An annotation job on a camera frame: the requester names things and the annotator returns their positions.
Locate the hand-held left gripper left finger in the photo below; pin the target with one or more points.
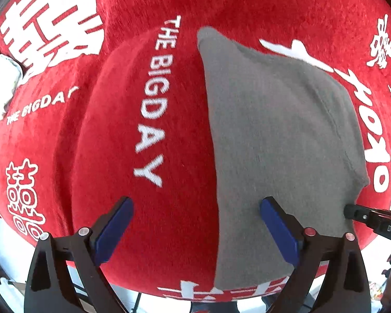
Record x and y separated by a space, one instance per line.
114 228

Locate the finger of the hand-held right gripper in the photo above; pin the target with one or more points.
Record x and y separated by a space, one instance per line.
371 218

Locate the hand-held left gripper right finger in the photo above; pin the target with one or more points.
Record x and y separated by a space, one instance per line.
278 228

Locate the grey knitted sweater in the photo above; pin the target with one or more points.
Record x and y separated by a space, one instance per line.
273 130

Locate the red printed blanket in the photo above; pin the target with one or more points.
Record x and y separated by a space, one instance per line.
117 120

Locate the white crumpled cloth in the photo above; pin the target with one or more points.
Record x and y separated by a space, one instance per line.
1 78

